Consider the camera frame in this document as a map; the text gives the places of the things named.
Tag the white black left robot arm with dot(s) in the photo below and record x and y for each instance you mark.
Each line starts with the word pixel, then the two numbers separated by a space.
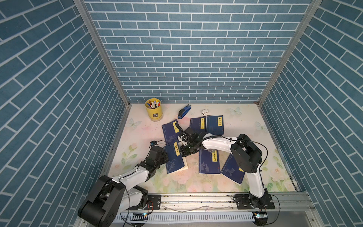
pixel 109 196

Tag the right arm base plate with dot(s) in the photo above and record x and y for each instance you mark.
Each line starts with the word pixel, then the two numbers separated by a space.
pixel 249 202

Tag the blue black stapler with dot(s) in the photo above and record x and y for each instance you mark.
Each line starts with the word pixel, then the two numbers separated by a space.
pixel 184 111

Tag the white cable duct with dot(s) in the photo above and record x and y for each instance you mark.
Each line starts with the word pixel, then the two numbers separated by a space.
pixel 188 217

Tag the aluminium corner post left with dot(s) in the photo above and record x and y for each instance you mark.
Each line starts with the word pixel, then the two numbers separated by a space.
pixel 86 17

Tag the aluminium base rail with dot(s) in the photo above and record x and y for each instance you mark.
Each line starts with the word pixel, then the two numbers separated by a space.
pixel 188 202

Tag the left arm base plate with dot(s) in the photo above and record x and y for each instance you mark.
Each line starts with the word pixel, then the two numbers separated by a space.
pixel 148 203

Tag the aluminium corner post right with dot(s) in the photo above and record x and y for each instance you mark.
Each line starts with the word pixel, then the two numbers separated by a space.
pixel 311 10

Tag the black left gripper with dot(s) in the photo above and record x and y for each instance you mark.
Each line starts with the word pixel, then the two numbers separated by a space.
pixel 166 159

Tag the blue book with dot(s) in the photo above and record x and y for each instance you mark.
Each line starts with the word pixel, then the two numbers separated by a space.
pixel 209 162
pixel 171 133
pixel 232 171
pixel 215 124
pixel 176 162
pixel 198 125

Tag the small white stapler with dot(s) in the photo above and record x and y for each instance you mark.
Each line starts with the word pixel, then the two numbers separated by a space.
pixel 205 112

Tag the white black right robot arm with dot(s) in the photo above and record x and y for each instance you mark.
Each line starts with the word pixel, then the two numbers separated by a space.
pixel 247 154

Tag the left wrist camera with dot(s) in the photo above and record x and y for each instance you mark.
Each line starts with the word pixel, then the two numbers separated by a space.
pixel 153 143

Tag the yellow pen cup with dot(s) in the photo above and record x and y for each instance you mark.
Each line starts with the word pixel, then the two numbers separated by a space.
pixel 154 109

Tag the aluminium corner post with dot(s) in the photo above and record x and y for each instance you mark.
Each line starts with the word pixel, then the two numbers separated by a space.
pixel 86 17
pixel 311 10

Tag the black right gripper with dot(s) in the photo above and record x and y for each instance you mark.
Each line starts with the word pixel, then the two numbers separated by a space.
pixel 184 153

